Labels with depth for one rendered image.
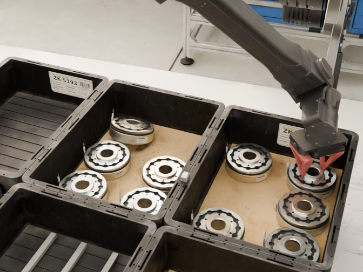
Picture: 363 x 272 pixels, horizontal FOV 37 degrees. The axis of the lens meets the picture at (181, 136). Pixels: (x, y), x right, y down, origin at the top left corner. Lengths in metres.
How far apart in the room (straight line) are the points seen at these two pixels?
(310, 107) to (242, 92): 0.72
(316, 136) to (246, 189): 0.24
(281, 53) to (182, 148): 0.42
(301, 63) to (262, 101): 0.71
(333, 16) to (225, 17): 0.52
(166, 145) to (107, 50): 2.14
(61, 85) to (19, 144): 0.20
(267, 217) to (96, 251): 0.35
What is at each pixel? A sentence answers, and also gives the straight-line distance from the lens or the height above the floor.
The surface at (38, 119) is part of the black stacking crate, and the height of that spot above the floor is 0.83.
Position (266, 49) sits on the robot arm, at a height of 1.19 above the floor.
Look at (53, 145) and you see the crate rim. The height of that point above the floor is 0.93.
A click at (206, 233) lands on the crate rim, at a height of 0.93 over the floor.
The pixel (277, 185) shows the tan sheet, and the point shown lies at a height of 0.83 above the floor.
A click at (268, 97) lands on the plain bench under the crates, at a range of 1.71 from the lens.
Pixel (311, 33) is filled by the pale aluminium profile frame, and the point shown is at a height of 0.30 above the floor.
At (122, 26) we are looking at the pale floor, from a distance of 3.67.
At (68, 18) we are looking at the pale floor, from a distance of 3.83.
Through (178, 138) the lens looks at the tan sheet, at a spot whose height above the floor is 0.83.
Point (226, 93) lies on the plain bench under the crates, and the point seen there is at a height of 0.70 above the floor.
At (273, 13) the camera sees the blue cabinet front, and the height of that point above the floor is 0.38.
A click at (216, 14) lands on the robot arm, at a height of 1.27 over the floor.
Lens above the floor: 1.65
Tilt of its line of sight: 38 degrees down
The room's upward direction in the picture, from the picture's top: straight up
